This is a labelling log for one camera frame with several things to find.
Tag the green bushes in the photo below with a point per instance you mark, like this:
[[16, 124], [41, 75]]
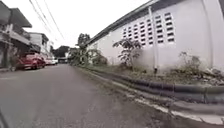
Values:
[[95, 58]]

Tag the small leafy tree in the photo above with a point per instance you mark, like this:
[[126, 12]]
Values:
[[128, 46]]

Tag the tall tree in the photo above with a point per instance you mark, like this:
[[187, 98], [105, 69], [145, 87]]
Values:
[[83, 38]]

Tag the weedy verge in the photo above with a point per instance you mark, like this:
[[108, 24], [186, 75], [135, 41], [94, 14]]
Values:
[[160, 76]]

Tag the dark trees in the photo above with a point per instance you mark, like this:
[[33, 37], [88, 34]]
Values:
[[61, 51]]

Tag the white car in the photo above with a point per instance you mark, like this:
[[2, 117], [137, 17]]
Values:
[[51, 61]]

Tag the grey asphalt road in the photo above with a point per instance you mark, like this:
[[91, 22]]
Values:
[[50, 96]]

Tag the pale building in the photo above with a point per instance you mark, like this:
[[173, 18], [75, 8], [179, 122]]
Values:
[[38, 40]]

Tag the dark kerb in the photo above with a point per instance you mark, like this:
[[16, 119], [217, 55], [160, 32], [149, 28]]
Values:
[[186, 91]]

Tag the red car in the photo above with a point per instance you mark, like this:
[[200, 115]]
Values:
[[31, 61]]

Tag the white building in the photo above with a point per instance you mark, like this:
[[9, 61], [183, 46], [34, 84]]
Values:
[[190, 36]]

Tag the grey building with awning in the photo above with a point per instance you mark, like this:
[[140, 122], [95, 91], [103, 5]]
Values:
[[13, 36]]

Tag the pale concrete gutter strip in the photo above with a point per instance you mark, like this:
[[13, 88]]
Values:
[[213, 119]]

